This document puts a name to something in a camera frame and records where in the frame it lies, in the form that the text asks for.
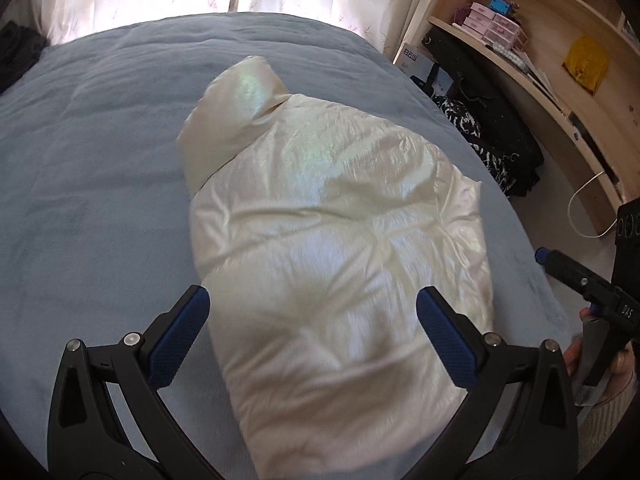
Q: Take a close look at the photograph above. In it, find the white bead string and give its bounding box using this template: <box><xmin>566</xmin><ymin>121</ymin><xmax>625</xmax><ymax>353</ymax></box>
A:
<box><xmin>491</xmin><ymin>41</ymin><xmax>532</xmax><ymax>74</ymax></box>

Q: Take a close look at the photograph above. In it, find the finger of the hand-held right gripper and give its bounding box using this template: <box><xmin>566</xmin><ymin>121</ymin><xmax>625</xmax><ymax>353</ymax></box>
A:
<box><xmin>534</xmin><ymin>247</ymin><xmax>610</xmax><ymax>307</ymax></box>

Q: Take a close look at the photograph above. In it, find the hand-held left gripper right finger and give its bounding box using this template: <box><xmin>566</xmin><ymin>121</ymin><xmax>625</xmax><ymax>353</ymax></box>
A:
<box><xmin>415</xmin><ymin>285</ymin><xmax>579</xmax><ymax>480</ymax></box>

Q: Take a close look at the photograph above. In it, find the stack of papers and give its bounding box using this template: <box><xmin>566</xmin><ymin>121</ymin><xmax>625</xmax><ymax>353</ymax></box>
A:
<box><xmin>524</xmin><ymin>64</ymin><xmax>562</xmax><ymax>102</ymax></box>

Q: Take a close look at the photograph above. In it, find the black fuzzy cloth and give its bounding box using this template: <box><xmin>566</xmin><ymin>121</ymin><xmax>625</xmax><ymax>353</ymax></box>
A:
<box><xmin>0</xmin><ymin>22</ymin><xmax>51</xmax><ymax>94</ymax></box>

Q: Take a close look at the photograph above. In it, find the white cable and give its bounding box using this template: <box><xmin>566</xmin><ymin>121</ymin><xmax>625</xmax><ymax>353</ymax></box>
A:
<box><xmin>567</xmin><ymin>170</ymin><xmax>619</xmax><ymax>237</ymax></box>

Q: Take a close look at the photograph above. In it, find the curved wooden shelf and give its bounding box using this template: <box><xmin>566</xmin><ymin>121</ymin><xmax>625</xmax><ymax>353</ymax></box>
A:
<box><xmin>392</xmin><ymin>0</ymin><xmax>640</xmax><ymax>237</ymax></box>

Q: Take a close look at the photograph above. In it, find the white puffer jacket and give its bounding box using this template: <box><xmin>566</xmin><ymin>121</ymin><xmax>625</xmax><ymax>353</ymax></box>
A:
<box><xmin>177</xmin><ymin>56</ymin><xmax>497</xmax><ymax>479</ymax></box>

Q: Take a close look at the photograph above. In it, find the yellow bag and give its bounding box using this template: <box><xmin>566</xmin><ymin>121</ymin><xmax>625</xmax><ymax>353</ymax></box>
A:
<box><xmin>562</xmin><ymin>35</ymin><xmax>611</xmax><ymax>96</ymax></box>

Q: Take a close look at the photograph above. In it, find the person's right hand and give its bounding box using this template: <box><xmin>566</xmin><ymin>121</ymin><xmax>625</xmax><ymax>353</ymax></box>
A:
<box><xmin>564</xmin><ymin>307</ymin><xmax>639</xmax><ymax>397</ymax></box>

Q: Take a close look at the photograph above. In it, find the black white patterned cloth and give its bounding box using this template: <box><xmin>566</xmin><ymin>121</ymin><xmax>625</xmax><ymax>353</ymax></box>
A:
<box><xmin>431</xmin><ymin>95</ymin><xmax>519</xmax><ymax>197</ymax></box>

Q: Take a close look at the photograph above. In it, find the pink drawer organizer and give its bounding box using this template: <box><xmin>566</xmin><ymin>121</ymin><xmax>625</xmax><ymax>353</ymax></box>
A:
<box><xmin>452</xmin><ymin>2</ymin><xmax>529</xmax><ymax>52</ymax></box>

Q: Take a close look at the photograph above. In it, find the black bag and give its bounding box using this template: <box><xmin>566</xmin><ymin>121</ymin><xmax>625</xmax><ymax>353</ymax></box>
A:
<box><xmin>422</xmin><ymin>27</ymin><xmax>544</xmax><ymax>197</ymax></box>

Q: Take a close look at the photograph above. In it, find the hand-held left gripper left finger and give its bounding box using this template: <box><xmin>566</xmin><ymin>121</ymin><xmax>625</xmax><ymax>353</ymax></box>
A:
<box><xmin>46</xmin><ymin>284</ymin><xmax>222</xmax><ymax>480</ymax></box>

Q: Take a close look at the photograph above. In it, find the blue-grey bed duvet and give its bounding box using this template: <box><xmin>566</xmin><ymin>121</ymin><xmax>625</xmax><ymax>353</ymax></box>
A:
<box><xmin>0</xmin><ymin>12</ymin><xmax>572</xmax><ymax>480</ymax></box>

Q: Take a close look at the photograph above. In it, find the white cardboard box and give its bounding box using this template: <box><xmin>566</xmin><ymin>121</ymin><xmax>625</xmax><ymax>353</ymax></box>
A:
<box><xmin>400</xmin><ymin>41</ymin><xmax>437</xmax><ymax>79</ymax></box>

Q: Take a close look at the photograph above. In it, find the black power strip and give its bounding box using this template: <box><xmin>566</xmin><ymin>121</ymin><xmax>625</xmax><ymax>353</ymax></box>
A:
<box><xmin>569</xmin><ymin>111</ymin><xmax>619</xmax><ymax>187</ymax></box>

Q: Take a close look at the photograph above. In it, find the person's right forearm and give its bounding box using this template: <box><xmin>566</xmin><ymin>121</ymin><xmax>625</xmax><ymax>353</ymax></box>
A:
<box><xmin>575</xmin><ymin>385</ymin><xmax>637</xmax><ymax>467</ymax></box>

